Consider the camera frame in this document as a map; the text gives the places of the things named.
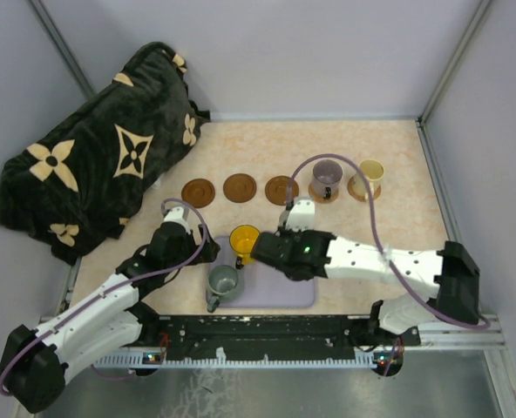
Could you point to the grey ceramic mug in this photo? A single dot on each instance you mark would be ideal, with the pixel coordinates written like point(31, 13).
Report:
point(224, 285)

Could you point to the dark brown wooden coaster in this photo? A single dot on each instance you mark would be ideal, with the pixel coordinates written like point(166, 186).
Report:
point(198, 193)

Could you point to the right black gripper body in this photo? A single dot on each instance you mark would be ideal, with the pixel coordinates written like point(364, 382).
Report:
point(294, 235)

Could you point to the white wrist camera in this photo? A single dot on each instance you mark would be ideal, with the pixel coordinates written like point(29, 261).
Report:
point(299, 216)
point(178, 215)

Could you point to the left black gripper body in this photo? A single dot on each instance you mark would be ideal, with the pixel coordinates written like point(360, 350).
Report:
point(188, 246)

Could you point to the black floral plush blanket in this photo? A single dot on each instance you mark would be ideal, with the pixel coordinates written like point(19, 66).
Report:
point(82, 182)

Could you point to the lavender plastic tray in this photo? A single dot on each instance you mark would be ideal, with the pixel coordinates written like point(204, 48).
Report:
point(263, 287)

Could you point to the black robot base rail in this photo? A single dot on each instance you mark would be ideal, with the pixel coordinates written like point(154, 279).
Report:
point(255, 337)

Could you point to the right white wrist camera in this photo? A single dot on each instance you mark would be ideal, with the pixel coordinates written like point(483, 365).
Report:
point(299, 216)

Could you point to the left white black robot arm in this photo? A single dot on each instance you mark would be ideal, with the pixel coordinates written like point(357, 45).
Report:
point(38, 363)

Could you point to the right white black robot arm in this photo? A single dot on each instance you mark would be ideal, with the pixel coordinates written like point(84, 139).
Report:
point(439, 284)

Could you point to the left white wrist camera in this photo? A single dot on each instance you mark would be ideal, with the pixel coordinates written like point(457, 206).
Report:
point(178, 215)

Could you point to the cream yellow ceramic mug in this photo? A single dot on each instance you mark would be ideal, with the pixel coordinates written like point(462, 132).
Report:
point(371, 178)

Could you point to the yellow transparent mug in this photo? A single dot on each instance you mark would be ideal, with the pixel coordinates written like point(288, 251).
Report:
point(242, 240)

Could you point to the purple transparent mug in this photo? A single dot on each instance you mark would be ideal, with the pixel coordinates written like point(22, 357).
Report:
point(326, 177)

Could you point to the light woven rattan coaster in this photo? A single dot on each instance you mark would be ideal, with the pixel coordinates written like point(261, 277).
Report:
point(320, 199)

